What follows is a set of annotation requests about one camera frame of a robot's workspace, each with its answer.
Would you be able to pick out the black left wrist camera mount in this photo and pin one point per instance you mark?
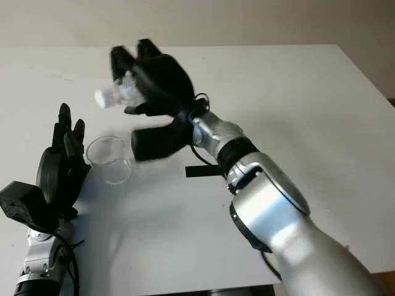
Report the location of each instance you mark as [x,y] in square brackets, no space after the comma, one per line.
[20,203]

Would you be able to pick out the clear glass cup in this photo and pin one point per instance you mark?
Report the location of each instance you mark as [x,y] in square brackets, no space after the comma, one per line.
[111,166]

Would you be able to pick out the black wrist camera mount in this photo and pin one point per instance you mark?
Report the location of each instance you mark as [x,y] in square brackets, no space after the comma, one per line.
[20,203]
[157,142]

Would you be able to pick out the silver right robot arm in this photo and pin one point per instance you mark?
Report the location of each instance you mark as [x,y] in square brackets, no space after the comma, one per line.
[271,200]

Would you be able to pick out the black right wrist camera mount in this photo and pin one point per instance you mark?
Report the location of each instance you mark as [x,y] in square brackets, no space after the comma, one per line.
[157,142]

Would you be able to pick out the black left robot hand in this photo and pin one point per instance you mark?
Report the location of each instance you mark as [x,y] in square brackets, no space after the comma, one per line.
[58,172]

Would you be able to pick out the clear water bottle white cap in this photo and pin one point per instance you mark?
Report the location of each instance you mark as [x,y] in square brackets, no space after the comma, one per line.
[114,92]

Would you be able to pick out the black tape rectangle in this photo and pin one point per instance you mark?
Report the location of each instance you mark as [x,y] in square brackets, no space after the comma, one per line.
[200,171]

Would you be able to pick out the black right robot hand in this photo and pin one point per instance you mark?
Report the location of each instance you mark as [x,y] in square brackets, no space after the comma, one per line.
[166,80]

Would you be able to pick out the dark grey robot torso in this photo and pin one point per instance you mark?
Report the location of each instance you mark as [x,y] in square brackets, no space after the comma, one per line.
[240,291]

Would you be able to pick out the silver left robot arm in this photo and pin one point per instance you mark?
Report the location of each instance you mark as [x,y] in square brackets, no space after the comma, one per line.
[37,262]

